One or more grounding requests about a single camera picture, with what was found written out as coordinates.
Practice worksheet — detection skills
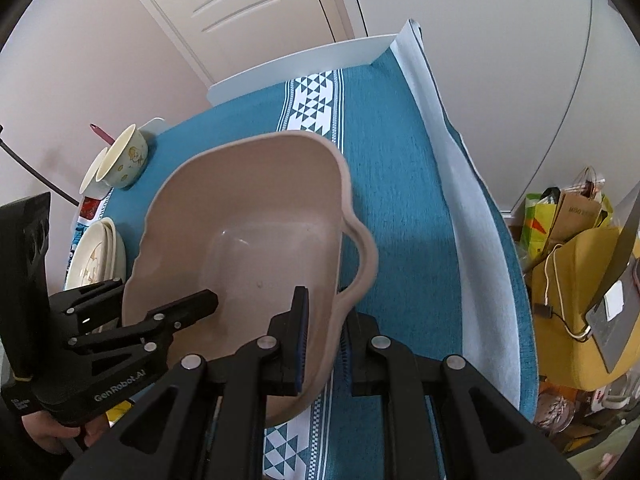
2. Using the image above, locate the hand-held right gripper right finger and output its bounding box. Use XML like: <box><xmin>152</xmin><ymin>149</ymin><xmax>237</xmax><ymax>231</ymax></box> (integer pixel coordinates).
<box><xmin>340</xmin><ymin>312</ymin><xmax>576</xmax><ymax>480</ymax></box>

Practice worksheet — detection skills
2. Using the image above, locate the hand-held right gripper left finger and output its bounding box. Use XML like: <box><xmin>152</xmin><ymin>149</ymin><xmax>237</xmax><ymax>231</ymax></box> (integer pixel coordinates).
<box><xmin>60</xmin><ymin>286</ymin><xmax>310</xmax><ymax>480</ymax></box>

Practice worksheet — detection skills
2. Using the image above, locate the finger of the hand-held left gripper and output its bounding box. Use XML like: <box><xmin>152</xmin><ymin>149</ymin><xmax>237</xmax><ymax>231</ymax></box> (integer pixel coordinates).
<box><xmin>65</xmin><ymin>289</ymin><xmax>219</xmax><ymax>372</ymax></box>
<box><xmin>47</xmin><ymin>278</ymin><xmax>126</xmax><ymax>337</ymax></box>

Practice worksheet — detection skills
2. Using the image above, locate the patterned cream plate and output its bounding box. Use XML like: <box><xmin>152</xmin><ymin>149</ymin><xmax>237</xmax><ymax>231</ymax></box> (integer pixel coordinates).
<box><xmin>65</xmin><ymin>217</ymin><xmax>113</xmax><ymax>292</ymax></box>

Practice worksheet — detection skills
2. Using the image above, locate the white plate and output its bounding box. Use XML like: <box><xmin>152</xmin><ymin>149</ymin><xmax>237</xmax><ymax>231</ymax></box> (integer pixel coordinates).
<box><xmin>102</xmin><ymin>220</ymin><xmax>127</xmax><ymax>285</ymax></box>

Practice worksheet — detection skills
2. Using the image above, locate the white bowl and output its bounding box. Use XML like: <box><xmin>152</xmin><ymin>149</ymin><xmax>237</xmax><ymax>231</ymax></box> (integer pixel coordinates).
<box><xmin>79</xmin><ymin>146</ymin><xmax>112</xmax><ymax>196</ymax></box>

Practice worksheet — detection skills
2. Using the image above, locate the brown square bowl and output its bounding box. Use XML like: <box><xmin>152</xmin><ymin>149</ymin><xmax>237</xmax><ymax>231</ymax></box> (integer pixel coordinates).
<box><xmin>121</xmin><ymin>130</ymin><xmax>378</xmax><ymax>428</ymax></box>

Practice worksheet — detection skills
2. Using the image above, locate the cream bowl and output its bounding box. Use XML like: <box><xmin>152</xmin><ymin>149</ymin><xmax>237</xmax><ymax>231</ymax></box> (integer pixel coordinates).
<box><xmin>95</xmin><ymin>124</ymin><xmax>149</xmax><ymax>189</ymax></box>

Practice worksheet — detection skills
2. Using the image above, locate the person's left hand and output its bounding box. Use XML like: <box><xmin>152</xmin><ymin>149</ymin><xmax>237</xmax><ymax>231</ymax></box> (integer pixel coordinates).
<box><xmin>22</xmin><ymin>407</ymin><xmax>108</xmax><ymax>456</ymax></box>

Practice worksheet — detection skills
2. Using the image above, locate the teal patterned tablecloth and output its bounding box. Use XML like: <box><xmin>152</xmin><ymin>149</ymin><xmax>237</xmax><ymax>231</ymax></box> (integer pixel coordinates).
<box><xmin>65</xmin><ymin>22</ymin><xmax>538</xmax><ymax>480</ymax></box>

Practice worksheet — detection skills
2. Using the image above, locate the glass jar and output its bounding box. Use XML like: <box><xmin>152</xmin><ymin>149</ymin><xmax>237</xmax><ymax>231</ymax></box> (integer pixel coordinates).
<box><xmin>535</xmin><ymin>390</ymin><xmax>573</xmax><ymax>433</ymax></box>

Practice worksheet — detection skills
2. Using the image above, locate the pale grey cloth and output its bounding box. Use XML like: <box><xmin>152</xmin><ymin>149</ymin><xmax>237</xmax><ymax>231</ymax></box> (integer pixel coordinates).
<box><xmin>390</xmin><ymin>19</ymin><xmax>523</xmax><ymax>411</ymax></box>

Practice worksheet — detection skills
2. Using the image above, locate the yellow chair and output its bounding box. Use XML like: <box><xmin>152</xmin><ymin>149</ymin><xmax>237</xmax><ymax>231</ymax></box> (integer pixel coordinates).
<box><xmin>530</xmin><ymin>225</ymin><xmax>640</xmax><ymax>391</ymax></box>

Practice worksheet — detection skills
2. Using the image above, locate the green bag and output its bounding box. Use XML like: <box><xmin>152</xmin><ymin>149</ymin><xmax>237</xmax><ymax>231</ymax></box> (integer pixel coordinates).
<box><xmin>520</xmin><ymin>187</ymin><xmax>563</xmax><ymax>261</ymax></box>

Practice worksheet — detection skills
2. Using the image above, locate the brown paper bag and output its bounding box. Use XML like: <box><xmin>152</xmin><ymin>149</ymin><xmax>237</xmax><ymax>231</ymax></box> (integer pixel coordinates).
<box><xmin>550</xmin><ymin>189</ymin><xmax>608</xmax><ymax>256</ymax></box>

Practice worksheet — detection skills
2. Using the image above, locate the white door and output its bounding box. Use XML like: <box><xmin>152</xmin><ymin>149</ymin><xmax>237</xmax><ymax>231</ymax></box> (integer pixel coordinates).
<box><xmin>107</xmin><ymin>0</ymin><xmax>368</xmax><ymax>86</ymax></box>

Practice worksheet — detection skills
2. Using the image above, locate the white wardrobe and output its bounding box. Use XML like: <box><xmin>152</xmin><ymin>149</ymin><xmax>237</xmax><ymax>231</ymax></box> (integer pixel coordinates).
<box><xmin>415</xmin><ymin>0</ymin><xmax>640</xmax><ymax>221</ymax></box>

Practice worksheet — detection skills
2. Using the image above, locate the white cable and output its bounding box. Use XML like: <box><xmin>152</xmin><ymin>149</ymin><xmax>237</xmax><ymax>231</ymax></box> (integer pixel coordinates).
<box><xmin>542</xmin><ymin>245</ymin><xmax>596</xmax><ymax>342</ymax></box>

